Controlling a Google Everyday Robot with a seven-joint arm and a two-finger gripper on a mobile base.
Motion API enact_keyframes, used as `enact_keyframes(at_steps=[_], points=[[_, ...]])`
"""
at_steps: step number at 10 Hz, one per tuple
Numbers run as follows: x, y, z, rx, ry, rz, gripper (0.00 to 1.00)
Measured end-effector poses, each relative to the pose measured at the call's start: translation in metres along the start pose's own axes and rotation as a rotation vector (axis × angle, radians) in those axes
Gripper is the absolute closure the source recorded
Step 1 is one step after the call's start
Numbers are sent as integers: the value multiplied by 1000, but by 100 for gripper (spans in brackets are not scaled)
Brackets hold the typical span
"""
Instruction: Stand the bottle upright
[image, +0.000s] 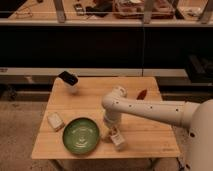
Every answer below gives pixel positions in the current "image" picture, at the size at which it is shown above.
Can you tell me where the green round bowl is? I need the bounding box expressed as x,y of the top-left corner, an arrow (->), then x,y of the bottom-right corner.
62,117 -> 100,155

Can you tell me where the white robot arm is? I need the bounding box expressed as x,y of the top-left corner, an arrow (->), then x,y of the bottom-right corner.
102,86 -> 213,171

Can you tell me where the wooden table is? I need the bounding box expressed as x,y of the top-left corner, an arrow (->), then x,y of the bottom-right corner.
31,76 -> 181,171

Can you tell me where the tray with clutter on shelf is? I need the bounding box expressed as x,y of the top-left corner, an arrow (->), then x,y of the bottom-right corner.
113,0 -> 175,19

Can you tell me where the white rectangular sponge block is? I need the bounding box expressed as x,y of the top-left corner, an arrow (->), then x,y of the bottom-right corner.
47,113 -> 64,132

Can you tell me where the white cup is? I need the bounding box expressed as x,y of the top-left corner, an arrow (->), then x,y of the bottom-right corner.
67,84 -> 78,94

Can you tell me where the black object in cup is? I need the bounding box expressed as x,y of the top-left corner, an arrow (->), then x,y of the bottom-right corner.
58,71 -> 78,86

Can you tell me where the red chili pepper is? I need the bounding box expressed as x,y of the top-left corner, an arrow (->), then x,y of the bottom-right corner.
137,89 -> 147,100

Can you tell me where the black remote on shelf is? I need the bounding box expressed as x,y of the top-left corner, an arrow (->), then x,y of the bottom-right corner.
73,3 -> 85,16

